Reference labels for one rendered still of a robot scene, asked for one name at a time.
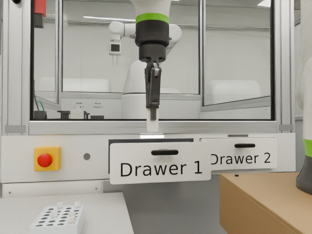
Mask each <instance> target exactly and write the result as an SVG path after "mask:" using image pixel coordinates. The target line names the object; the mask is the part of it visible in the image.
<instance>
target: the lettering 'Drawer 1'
mask: <svg viewBox="0 0 312 234"><path fill-rule="evenodd" d="M195 163H197V172H195V174H202V172H199V161H195ZM124 164H126V165H129V167H130V173H129V174H127V175H123V165H124ZM172 166H176V165H171V166H170V168H169V172H170V174H172V175H176V174H177V173H172V172H171V170H178V167H177V166H176V169H171V167H172ZM183 166H186V164H184V165H182V164H181V174H182V168H183ZM139 167H141V166H138V167H137V166H136V176H137V169H138V168H139ZM144 167H149V169H145V170H144V171H143V175H144V176H148V175H150V176H151V167H150V166H148V165H146V166H144ZM154 167H155V171H156V175H159V171H160V168H161V170H162V175H165V171H166V167H167V165H165V168H164V172H163V169H162V166H161V165H160V166H159V170H158V172H157V169H156V166H155V165H154ZM147 170H149V173H148V174H147V175H146V174H145V171H147ZM131 173H132V166H131V165H130V164H129V163H121V176H129V175H130V174H131Z"/></svg>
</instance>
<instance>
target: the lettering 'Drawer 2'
mask: <svg viewBox="0 0 312 234"><path fill-rule="evenodd" d="M264 154H268V155H269V157H270V154H269V153H264ZM211 155H214V156H216V158H217V160H216V163H212V164H211V165H213V164H217V162H218V156H217V155H216V154H211ZM257 156H259V155H257ZM257 156H254V163H256V157H257ZM223 157H225V156H223ZM223 157H222V156H221V164H222V158H223ZM227 157H230V158H231V159H227V160H226V163H227V164H230V163H231V164H232V157H231V156H227ZM234 157H235V161H236V164H238V161H239V159H240V163H241V164H242V162H243V158H244V156H243V157H242V161H241V157H240V156H238V160H236V156H234ZM248 157H251V156H247V157H246V162H247V160H252V157H251V159H247V158H248ZM269 157H268V158H267V159H266V160H265V161H264V163H270V162H267V160H268V159H269ZM228 160H231V162H230V163H228ZM247 163H252V162H247Z"/></svg>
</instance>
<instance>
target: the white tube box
mask: <svg viewBox="0 0 312 234"><path fill-rule="evenodd" d="M84 208H85V205H84V204H82V205H80V208H79V209H75V205H63V207H62V209H61V210H57V206H46V207H45V208H44V209H43V211H42V212H41V213H40V214H39V216H38V217H37V218H36V220H35V221H34V222H33V223H32V225H31V226H30V227H29V234H80V233H81V230H82V226H83V223H84ZM52 210H57V211H58V216H57V219H51V211H52ZM71 212H75V213H76V219H75V221H74V224H73V225H68V223H67V217H68V216H69V213H71Z"/></svg>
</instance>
